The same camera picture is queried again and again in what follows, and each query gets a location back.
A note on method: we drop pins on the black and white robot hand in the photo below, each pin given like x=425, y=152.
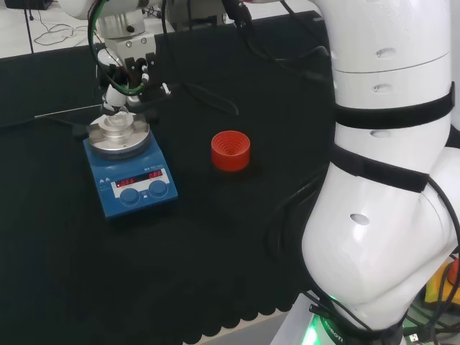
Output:
x=138, y=73

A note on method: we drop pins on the clear round-bottom glass flask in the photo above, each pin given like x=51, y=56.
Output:
x=118, y=118

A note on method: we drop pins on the heater with blue base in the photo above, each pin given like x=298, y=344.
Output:
x=131, y=169

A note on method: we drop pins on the orange ribbed flask stand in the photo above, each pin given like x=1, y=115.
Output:
x=230, y=151

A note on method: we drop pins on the thin white strip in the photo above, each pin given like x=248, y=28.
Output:
x=68, y=110

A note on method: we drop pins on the black bench cloth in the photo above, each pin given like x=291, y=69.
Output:
x=179, y=251

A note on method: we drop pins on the yellow stop button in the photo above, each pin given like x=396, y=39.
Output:
x=440, y=284

